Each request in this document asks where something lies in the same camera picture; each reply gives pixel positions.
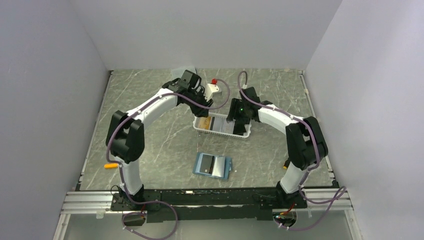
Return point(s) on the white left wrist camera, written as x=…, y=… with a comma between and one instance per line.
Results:
x=211, y=89

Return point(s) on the orange handled screwdriver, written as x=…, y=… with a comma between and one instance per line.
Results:
x=109, y=166

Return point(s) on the yellow black screwdriver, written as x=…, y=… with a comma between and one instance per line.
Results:
x=286, y=164

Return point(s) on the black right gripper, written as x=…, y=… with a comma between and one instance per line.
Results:
x=236, y=103

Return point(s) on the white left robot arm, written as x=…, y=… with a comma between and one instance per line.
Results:
x=125, y=141

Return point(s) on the clear plastic screw box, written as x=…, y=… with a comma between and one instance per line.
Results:
x=178, y=72

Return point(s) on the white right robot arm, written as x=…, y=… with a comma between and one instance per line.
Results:
x=306, y=145

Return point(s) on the white plastic basket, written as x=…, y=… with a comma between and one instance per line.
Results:
x=195, y=124

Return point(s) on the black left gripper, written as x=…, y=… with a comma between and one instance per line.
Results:
x=200, y=111

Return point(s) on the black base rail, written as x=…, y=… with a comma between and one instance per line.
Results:
x=259, y=203

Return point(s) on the blue card holder wallet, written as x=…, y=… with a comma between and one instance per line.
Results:
x=221, y=170

